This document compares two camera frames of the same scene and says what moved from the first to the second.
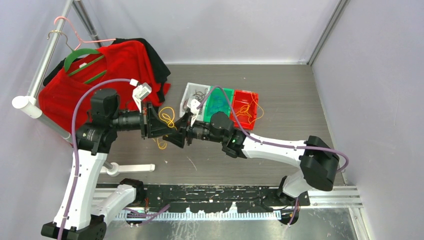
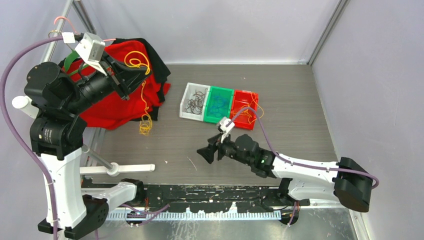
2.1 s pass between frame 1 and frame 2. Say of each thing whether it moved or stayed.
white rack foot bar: stayed
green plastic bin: stayed
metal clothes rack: stayed
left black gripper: moved
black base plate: stayed
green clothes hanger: stayed
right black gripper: moved
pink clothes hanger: stayed
